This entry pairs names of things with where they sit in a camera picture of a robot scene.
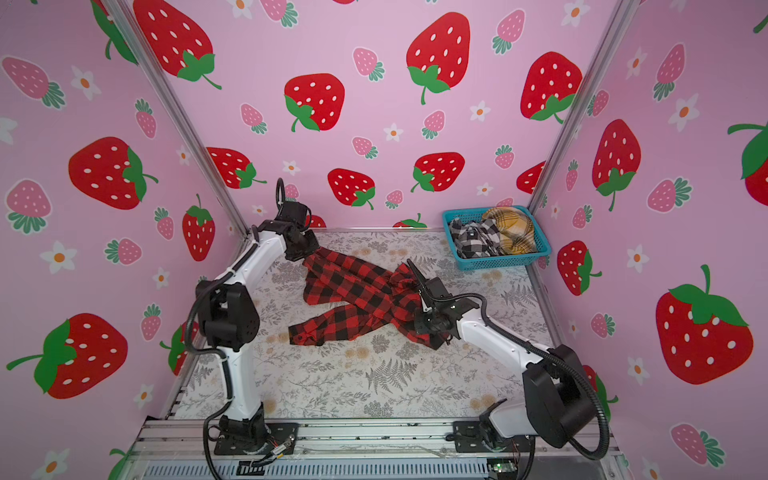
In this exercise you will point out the yellow plaid shirt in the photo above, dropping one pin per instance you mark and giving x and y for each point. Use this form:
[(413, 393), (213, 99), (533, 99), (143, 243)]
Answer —
[(516, 230)]

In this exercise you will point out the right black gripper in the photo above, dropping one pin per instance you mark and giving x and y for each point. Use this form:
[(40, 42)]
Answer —
[(418, 323)]

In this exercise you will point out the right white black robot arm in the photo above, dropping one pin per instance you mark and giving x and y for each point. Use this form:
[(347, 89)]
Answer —
[(559, 404)]

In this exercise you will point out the black white plaid shirt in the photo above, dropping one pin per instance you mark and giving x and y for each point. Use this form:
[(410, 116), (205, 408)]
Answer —
[(475, 239)]

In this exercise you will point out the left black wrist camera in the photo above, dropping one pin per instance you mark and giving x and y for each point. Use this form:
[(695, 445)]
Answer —
[(294, 212)]

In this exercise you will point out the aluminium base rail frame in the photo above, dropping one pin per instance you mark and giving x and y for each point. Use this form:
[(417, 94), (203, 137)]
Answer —
[(396, 448)]

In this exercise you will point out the red black plaid shirt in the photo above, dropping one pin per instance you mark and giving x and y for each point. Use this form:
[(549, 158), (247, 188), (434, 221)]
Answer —
[(367, 296)]

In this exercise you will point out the teal plastic basket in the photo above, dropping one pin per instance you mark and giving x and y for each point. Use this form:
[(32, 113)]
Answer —
[(468, 215)]

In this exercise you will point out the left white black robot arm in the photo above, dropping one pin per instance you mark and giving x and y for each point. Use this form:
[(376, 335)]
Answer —
[(228, 320)]

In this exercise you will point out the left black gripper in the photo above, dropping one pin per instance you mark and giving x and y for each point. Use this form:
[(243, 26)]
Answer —
[(314, 245)]

